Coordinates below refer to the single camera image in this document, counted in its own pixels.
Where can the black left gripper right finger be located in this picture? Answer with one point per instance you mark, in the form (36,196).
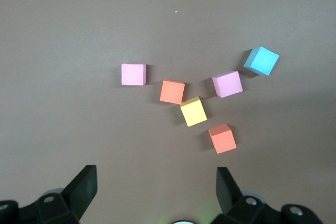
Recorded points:
(231,197)

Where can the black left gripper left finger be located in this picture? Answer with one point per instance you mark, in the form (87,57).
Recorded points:
(76,197)

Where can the orange foam cube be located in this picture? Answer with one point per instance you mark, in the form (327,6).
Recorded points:
(223,140)
(172,92)

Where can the light pink foam cube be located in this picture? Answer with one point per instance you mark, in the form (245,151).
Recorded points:
(133,75)
(228,85)

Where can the blue foam cube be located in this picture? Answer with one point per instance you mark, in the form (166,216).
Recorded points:
(262,61)

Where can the yellow foam cube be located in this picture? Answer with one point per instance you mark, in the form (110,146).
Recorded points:
(193,112)

